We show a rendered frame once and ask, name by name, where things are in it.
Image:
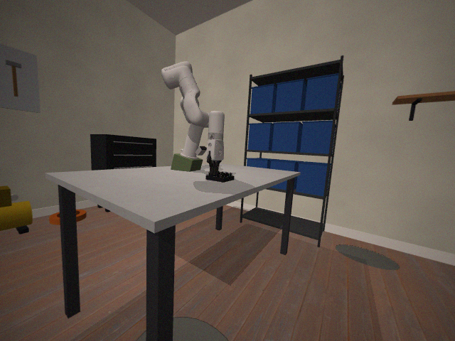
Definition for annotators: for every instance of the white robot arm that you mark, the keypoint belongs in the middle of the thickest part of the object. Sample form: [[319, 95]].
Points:
[[181, 75]]

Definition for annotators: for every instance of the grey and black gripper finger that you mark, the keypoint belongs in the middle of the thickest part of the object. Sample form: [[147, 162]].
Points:
[[211, 164], [217, 166]]

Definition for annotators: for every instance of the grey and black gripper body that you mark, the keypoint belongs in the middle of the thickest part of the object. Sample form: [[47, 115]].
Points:
[[216, 148]]

